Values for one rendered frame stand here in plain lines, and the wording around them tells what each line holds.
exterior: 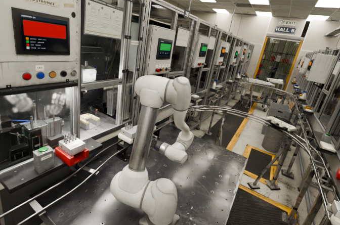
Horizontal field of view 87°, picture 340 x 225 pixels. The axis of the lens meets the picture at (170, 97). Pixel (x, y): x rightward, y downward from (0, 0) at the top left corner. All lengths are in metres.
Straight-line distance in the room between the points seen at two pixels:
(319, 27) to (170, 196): 8.78
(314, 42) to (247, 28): 2.59
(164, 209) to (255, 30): 8.74
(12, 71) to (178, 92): 0.80
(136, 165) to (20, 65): 0.77
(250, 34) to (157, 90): 8.48
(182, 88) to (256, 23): 8.51
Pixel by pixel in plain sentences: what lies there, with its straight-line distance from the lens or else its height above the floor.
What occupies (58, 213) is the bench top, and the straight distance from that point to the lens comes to 1.37.
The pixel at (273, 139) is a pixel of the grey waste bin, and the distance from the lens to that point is 3.92.
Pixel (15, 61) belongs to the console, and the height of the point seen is 1.49.
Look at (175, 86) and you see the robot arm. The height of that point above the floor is 1.48.
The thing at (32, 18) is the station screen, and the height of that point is 1.70.
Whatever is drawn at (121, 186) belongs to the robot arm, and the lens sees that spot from 1.15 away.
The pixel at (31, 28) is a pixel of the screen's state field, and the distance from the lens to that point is 1.11.
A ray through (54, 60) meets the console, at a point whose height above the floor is 1.50.
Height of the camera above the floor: 1.70
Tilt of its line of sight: 18 degrees down
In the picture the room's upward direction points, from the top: 9 degrees clockwise
